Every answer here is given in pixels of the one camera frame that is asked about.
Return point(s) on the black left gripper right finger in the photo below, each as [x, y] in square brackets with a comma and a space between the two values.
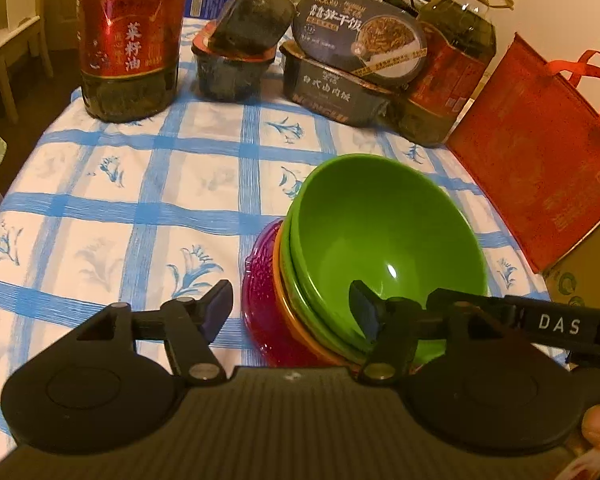
[463, 374]

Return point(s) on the dark instant noodle cup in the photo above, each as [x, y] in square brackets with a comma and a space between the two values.
[228, 76]

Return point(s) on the orange plastic bowl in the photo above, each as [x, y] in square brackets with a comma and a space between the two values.
[311, 348]

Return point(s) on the large rapeseed oil bottle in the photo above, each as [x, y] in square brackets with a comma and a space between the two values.
[128, 56]

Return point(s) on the person's right hand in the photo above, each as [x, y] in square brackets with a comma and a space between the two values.
[585, 442]

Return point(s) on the tilted dark noodle cup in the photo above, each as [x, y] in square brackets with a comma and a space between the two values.
[251, 27]

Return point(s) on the green plastic bowl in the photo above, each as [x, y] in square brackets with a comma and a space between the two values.
[372, 219]
[314, 324]

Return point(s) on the oval instant rice meal box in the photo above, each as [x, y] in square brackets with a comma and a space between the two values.
[369, 39]

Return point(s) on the red tote bag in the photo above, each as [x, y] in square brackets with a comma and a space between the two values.
[531, 141]

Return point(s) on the rectangular instant rice meal box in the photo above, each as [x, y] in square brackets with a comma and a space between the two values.
[337, 95]

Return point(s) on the cardboard box with logo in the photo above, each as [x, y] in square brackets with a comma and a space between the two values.
[576, 278]

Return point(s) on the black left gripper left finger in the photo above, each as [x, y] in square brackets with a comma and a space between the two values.
[117, 377]

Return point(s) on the blue checked tablecloth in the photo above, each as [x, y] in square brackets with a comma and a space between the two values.
[168, 205]

